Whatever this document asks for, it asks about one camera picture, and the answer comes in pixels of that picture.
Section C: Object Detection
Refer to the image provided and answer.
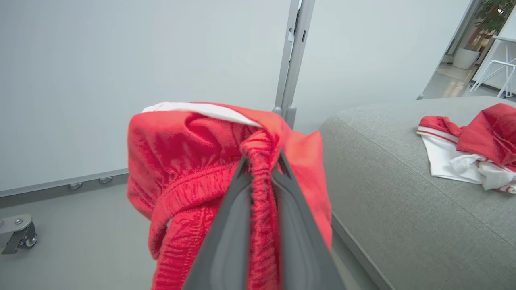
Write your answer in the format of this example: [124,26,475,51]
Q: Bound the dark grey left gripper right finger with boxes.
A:
[271,148,346,290]

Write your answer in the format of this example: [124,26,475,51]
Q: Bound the red shorts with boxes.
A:
[127,101,333,290]

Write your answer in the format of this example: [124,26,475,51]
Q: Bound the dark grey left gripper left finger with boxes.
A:
[183,156,254,290]

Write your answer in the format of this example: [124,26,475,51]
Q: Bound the white plant pot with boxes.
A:
[452,48,480,70]

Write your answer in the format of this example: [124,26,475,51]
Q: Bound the red and white jersey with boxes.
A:
[416,103,516,195]

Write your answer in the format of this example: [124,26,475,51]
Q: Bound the grey partition caster wheel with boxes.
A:
[0,213,38,255]

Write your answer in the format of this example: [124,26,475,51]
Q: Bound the white metal frame table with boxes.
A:
[469,35,516,99]

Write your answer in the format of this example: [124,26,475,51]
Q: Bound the grey fabric sofa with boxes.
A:
[318,96,516,290]

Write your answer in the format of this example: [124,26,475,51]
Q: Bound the green potted plant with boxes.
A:
[475,0,512,50]

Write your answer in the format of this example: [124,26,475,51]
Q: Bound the white wheeled partition screen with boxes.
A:
[0,0,302,199]
[282,0,482,134]

